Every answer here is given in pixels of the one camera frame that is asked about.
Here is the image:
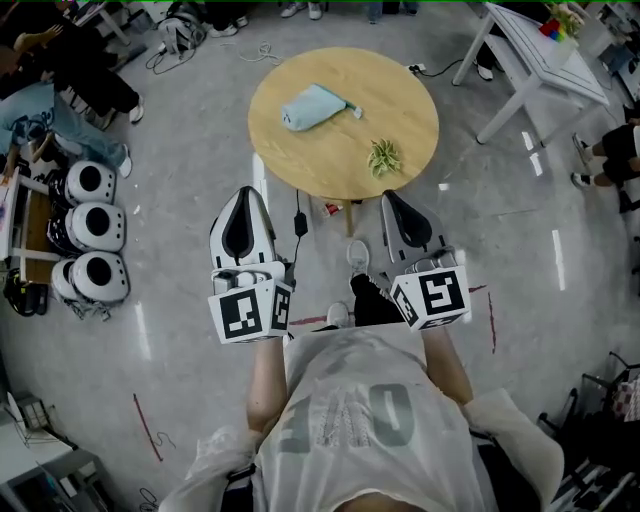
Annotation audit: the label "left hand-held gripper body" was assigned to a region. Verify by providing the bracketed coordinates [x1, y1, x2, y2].
[207, 258, 296, 346]

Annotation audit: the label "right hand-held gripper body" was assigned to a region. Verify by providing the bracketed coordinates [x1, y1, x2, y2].
[388, 246, 473, 333]

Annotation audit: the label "light blue zipper pouch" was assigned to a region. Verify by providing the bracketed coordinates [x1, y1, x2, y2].
[280, 83, 363, 134]

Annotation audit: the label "person's right forearm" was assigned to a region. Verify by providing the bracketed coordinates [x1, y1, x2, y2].
[421, 325, 475, 407]

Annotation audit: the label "person's left forearm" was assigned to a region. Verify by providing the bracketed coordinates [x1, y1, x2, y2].
[245, 333, 292, 434]

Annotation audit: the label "person's white shoe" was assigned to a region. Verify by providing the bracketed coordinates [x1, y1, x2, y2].
[345, 239, 372, 281]
[325, 300, 352, 330]

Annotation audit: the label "person's black trousers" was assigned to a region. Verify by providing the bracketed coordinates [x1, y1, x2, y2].
[349, 273, 401, 329]

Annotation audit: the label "small green plant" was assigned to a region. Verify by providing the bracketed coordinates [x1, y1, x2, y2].
[366, 138, 404, 179]

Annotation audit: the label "white round backpack device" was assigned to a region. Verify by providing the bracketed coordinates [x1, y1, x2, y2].
[48, 159, 118, 206]
[50, 250, 132, 307]
[47, 200, 127, 254]

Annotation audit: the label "person's white shirt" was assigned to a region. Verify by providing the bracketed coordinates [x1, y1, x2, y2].
[158, 324, 567, 512]

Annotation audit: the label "round wooden table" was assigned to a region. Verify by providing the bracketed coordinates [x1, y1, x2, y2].
[247, 47, 441, 238]

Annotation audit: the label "wooden shelf rack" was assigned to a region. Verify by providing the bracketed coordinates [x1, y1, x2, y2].
[0, 166, 63, 284]

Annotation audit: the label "black folding chair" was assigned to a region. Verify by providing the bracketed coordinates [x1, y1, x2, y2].
[536, 349, 640, 512]

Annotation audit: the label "white rectangular table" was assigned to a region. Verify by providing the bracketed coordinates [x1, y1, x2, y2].
[451, 0, 612, 147]

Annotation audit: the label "grey backpack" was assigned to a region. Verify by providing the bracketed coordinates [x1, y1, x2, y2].
[145, 11, 208, 75]

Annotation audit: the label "colourful flower pot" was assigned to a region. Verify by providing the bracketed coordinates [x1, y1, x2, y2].
[538, 0, 585, 45]

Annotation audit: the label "grey metal shelf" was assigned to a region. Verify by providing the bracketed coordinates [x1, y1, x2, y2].
[0, 389, 119, 512]

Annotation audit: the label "black power adapter with cable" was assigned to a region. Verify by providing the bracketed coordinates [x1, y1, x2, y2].
[285, 188, 310, 294]

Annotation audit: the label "white power strip with cable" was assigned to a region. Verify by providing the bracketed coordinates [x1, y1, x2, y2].
[407, 57, 467, 79]

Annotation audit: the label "white cable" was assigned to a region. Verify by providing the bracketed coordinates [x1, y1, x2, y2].
[219, 41, 285, 68]

